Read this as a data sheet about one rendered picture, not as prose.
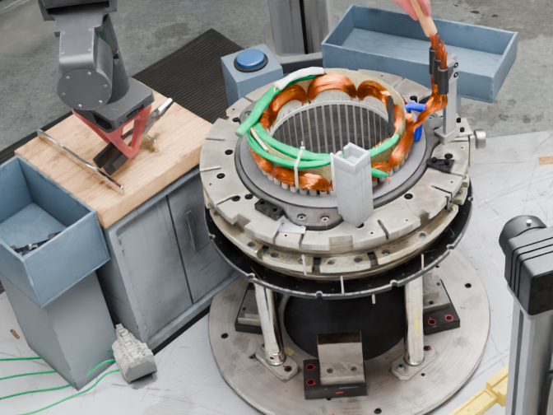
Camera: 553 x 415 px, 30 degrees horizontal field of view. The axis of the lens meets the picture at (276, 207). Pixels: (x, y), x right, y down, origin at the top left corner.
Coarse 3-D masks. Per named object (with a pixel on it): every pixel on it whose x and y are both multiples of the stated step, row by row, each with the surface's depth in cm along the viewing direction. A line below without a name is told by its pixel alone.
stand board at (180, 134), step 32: (160, 96) 139; (64, 128) 136; (128, 128) 135; (160, 128) 134; (192, 128) 133; (32, 160) 132; (64, 160) 131; (128, 160) 130; (160, 160) 129; (192, 160) 130; (96, 192) 126; (128, 192) 125
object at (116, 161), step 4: (120, 152) 126; (112, 156) 125; (116, 156) 125; (120, 156) 125; (124, 156) 126; (112, 160) 125; (116, 160) 125; (120, 160) 126; (124, 160) 126; (108, 164) 125; (112, 164) 125; (116, 164) 126; (120, 164) 126; (104, 168) 125; (108, 168) 125; (112, 168) 125; (116, 168) 126; (108, 172) 125; (112, 172) 126
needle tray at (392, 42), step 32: (352, 32) 152; (384, 32) 151; (416, 32) 148; (448, 32) 146; (480, 32) 143; (512, 32) 141; (352, 64) 144; (384, 64) 141; (416, 64) 139; (480, 64) 143; (512, 64) 143; (480, 96) 137
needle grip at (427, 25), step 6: (414, 0) 138; (414, 6) 138; (420, 6) 138; (420, 12) 138; (420, 18) 139; (426, 18) 139; (426, 24) 139; (432, 24) 140; (426, 30) 140; (432, 30) 140
